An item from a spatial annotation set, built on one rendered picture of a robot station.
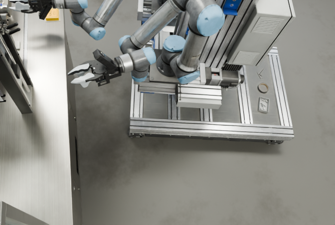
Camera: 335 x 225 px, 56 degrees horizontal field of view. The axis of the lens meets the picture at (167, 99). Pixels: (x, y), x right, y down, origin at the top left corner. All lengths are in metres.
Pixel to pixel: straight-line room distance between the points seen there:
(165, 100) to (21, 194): 1.30
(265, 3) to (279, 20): 0.11
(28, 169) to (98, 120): 1.11
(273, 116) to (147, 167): 1.07
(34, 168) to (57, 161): 0.10
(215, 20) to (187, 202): 1.51
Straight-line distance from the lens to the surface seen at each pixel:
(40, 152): 1.55
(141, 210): 2.36
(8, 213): 0.83
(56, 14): 1.91
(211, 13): 1.25
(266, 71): 2.81
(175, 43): 1.64
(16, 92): 1.44
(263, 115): 2.59
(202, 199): 2.45
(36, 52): 1.80
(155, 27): 1.40
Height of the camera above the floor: 2.34
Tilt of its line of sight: 62 degrees down
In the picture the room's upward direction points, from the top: 18 degrees clockwise
